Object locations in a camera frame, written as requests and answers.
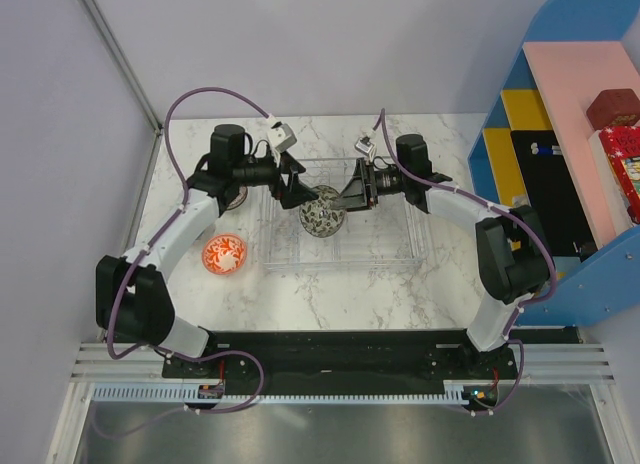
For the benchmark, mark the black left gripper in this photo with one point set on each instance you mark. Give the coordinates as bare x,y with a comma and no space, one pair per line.
298,193

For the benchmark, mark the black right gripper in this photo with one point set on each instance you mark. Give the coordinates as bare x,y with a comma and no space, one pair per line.
356,196

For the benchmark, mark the red floral pattern bowl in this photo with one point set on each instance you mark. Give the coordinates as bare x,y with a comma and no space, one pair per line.
318,217

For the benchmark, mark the orange white floral bowl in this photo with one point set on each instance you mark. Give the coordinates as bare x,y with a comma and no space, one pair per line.
224,254

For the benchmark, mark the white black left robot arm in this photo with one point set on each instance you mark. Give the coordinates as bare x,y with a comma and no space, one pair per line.
132,299

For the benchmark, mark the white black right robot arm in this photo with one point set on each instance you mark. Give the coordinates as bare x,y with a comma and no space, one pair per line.
512,255

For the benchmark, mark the brown lattice pattern bowl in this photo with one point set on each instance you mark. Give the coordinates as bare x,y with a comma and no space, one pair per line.
239,199

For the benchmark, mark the blue toy shelf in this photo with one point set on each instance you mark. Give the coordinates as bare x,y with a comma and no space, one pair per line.
571,51

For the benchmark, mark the black board with markers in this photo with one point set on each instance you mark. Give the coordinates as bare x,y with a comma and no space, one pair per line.
552,194

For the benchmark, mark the red christmas tin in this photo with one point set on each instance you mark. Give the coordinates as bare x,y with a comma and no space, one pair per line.
621,147

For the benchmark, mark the dark red box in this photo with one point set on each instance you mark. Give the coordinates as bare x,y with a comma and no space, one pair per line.
614,108

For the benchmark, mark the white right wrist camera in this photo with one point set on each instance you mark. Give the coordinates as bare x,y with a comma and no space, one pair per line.
366,147

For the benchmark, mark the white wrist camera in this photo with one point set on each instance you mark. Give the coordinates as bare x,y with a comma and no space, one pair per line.
366,147
280,135

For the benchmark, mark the clear wire dish rack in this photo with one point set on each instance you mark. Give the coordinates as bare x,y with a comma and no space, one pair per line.
392,235

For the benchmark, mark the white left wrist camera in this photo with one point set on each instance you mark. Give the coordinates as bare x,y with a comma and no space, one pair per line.
280,135

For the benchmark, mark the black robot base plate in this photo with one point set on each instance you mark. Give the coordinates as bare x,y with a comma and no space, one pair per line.
357,361

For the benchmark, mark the white slotted cable duct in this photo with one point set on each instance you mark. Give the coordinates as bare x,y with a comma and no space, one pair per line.
201,394

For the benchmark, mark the aluminium rail frame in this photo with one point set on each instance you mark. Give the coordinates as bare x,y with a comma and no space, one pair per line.
538,365

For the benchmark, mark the aluminium corner post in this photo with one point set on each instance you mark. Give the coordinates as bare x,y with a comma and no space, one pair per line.
109,40

